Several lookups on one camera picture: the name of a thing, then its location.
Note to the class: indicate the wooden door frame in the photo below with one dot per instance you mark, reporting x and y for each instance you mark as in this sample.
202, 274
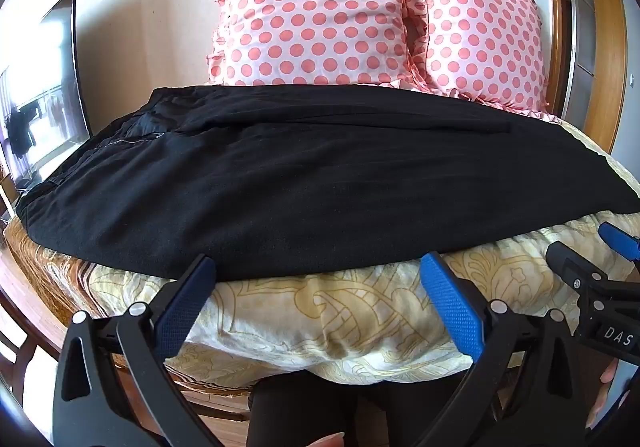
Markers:
600, 52

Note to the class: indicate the person's right hand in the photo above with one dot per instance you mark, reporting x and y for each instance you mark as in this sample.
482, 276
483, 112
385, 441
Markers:
597, 407

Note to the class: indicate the flat screen television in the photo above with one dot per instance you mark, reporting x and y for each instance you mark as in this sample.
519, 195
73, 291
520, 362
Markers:
45, 97

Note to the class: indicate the yellow patterned bedspread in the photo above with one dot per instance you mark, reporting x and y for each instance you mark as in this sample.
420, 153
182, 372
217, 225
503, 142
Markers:
325, 322

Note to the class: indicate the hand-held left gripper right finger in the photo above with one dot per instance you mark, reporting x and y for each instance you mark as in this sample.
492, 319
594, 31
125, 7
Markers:
450, 303

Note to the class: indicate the person's legs in black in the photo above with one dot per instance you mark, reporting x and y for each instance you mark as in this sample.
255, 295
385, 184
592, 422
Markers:
360, 412

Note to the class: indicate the black pants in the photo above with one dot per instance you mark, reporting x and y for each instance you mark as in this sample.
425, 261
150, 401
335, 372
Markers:
310, 177

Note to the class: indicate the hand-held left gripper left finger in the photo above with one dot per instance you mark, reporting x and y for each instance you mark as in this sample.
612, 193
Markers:
186, 303

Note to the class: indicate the small pink polka-dot pillow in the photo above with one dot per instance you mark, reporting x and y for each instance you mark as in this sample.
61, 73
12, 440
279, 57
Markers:
480, 37

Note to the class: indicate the wooden bed frame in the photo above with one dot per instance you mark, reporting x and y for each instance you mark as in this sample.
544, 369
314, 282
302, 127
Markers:
215, 402

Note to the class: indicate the large pink polka-dot pillow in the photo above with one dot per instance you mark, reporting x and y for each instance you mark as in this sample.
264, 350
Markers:
315, 12

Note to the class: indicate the person's left hand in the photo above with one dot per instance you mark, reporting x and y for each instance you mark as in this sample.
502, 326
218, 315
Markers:
326, 440

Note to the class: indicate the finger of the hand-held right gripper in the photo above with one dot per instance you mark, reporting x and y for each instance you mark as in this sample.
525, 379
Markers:
622, 242
572, 267

